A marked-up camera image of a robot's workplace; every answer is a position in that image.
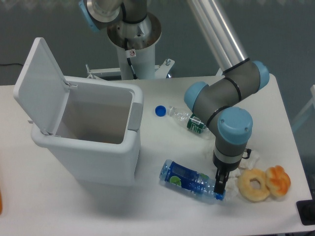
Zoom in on clear green label bottle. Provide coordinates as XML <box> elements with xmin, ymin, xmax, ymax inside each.
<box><xmin>166</xmin><ymin>106</ymin><xmax>212</xmax><ymax>138</ymax></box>

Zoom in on black device at edge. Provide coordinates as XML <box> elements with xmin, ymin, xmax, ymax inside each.
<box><xmin>296</xmin><ymin>200</ymin><xmax>315</xmax><ymax>226</ymax></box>

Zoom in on orange glazed pastry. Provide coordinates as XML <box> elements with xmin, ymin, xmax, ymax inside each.
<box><xmin>265</xmin><ymin>165</ymin><xmax>291</xmax><ymax>197</ymax></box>

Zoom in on white trash bin lid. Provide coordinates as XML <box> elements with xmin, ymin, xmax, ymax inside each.
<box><xmin>13</xmin><ymin>37</ymin><xmax>77</xmax><ymax>135</ymax></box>

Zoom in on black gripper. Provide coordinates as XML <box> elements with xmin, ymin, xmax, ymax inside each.
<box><xmin>213</xmin><ymin>156</ymin><xmax>241</xmax><ymax>193</ymax></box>

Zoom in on plain ring donut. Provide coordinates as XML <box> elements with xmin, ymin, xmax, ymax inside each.
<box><xmin>238</xmin><ymin>168</ymin><xmax>270</xmax><ymax>202</ymax></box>

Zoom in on white frame at right edge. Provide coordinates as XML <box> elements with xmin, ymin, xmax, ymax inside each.
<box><xmin>291</xmin><ymin>85</ymin><xmax>315</xmax><ymax>133</ymax></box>

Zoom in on white trash bin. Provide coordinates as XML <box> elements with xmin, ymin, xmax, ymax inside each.
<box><xmin>31</xmin><ymin>76</ymin><xmax>144</xmax><ymax>186</ymax></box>

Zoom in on orange object at left edge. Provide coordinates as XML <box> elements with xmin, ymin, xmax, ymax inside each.
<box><xmin>0</xmin><ymin>191</ymin><xmax>3</xmax><ymax>215</ymax></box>

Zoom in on crumpled white tissue upper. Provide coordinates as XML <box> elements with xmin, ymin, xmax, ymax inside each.
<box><xmin>202</xmin><ymin>146</ymin><xmax>214</xmax><ymax>160</ymax></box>

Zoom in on crumpled white tissue middle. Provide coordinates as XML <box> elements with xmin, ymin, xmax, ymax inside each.
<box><xmin>239</xmin><ymin>148</ymin><xmax>259</xmax><ymax>170</ymax></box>

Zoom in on blue label plastic bottle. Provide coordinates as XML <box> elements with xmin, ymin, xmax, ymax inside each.
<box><xmin>159</xmin><ymin>159</ymin><xmax>225</xmax><ymax>203</ymax></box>

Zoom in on blue bottle cap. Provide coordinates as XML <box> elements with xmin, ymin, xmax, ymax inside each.
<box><xmin>155</xmin><ymin>105</ymin><xmax>166</xmax><ymax>117</ymax></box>

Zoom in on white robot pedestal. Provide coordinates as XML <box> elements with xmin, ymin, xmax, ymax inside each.
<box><xmin>87</xmin><ymin>13</ymin><xmax>175</xmax><ymax>80</ymax></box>

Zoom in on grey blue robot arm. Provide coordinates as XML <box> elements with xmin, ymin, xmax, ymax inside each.
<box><xmin>79</xmin><ymin>0</ymin><xmax>269</xmax><ymax>194</ymax></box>

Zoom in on crumpled white tissue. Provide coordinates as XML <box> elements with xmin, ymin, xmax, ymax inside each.
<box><xmin>239</xmin><ymin>148</ymin><xmax>259</xmax><ymax>170</ymax></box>
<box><xmin>202</xmin><ymin>146</ymin><xmax>214</xmax><ymax>160</ymax></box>
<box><xmin>224</xmin><ymin>169</ymin><xmax>241</xmax><ymax>201</ymax></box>

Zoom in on crumpled white tissue lower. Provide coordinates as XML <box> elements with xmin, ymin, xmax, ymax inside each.
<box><xmin>224</xmin><ymin>169</ymin><xmax>241</xmax><ymax>201</ymax></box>

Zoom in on black cable on pedestal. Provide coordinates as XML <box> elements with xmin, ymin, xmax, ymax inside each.
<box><xmin>124</xmin><ymin>38</ymin><xmax>138</xmax><ymax>81</ymax></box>

